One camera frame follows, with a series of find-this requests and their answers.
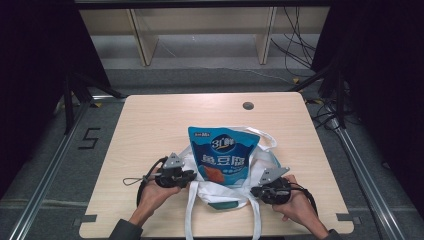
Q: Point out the blue snack packet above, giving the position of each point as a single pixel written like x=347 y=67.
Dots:
x=221 y=156

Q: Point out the black curtain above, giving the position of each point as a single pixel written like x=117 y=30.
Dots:
x=383 y=83
x=33 y=66

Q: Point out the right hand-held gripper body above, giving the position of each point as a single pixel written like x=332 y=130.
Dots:
x=273 y=190

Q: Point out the person's right hand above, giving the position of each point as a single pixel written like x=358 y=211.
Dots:
x=296 y=206

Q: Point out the white tote bag colourful patches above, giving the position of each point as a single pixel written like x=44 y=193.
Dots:
x=230 y=196

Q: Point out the aluminium floor rail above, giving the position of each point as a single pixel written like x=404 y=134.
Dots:
x=366 y=180
x=50 y=173

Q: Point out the black metal stand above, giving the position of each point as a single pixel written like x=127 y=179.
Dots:
x=71 y=100
x=338 y=96

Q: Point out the yellow tape piece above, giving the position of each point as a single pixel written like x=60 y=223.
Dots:
x=97 y=104
x=296 y=80
x=316 y=101

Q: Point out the black tape strip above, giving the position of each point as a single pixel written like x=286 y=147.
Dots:
x=346 y=218

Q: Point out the person's left hand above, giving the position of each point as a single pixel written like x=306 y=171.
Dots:
x=155 y=196

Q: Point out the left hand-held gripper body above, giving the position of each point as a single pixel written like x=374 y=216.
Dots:
x=171 y=175

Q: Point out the light wooden shelf unit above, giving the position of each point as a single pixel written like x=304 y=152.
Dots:
x=146 y=40

